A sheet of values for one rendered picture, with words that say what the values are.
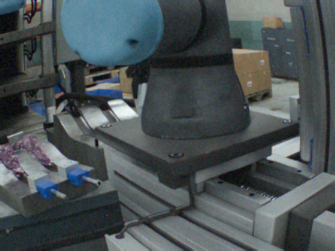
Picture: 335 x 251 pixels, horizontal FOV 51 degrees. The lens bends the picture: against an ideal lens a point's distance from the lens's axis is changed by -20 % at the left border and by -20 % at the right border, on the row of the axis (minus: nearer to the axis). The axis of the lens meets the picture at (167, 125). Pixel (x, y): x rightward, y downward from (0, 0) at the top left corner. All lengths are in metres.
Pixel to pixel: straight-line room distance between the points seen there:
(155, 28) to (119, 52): 0.04
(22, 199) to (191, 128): 0.50
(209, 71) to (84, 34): 0.18
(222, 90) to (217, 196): 0.13
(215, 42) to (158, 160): 0.17
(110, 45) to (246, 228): 0.24
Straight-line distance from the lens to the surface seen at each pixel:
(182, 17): 0.44
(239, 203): 0.46
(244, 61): 5.72
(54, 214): 0.98
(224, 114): 0.52
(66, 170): 0.97
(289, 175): 0.52
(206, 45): 0.52
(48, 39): 1.75
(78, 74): 2.00
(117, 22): 0.39
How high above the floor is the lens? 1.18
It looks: 14 degrees down
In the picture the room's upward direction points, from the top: 5 degrees counter-clockwise
